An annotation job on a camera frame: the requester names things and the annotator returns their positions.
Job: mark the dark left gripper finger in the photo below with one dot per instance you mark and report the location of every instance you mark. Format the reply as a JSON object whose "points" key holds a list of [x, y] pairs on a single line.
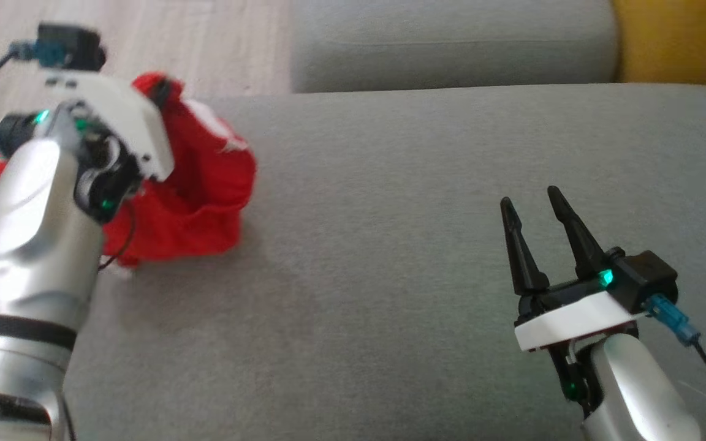
{"points": [[160, 92]]}

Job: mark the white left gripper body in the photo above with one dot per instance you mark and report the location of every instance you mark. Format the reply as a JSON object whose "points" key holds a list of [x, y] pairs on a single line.
{"points": [[126, 122]]}

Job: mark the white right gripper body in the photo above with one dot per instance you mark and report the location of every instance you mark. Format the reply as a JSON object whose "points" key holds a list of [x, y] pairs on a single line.
{"points": [[573, 321]]}

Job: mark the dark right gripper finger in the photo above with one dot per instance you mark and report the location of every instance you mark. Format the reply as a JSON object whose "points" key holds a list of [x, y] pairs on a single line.
{"points": [[580, 245], [523, 257]]}

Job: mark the red and white jersey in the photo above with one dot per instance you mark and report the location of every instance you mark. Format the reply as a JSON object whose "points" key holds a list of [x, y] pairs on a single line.
{"points": [[200, 184]]}

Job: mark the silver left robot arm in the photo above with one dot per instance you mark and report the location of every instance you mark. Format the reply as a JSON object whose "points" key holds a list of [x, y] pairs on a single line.
{"points": [[22, 233]]}

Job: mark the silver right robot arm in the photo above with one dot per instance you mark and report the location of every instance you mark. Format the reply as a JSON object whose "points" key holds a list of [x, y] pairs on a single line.
{"points": [[635, 392]]}

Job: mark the grey sofa seat cushion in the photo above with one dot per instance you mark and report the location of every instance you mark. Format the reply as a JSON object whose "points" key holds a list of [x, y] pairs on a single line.
{"points": [[390, 245]]}

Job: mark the grey sofa back cushion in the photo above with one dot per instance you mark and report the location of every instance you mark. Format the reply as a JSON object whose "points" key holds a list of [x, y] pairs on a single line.
{"points": [[451, 43]]}

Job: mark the yellow cushion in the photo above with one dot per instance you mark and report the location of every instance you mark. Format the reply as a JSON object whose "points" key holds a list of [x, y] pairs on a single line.
{"points": [[684, 37]]}

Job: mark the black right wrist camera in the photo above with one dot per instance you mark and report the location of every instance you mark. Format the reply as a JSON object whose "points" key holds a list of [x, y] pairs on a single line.
{"points": [[647, 275]]}

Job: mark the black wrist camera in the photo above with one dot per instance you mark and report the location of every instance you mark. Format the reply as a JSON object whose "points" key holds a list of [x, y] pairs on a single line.
{"points": [[74, 46], [647, 275]]}

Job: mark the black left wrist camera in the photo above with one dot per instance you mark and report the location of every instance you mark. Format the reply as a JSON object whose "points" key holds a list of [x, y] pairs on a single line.
{"points": [[74, 46]]}

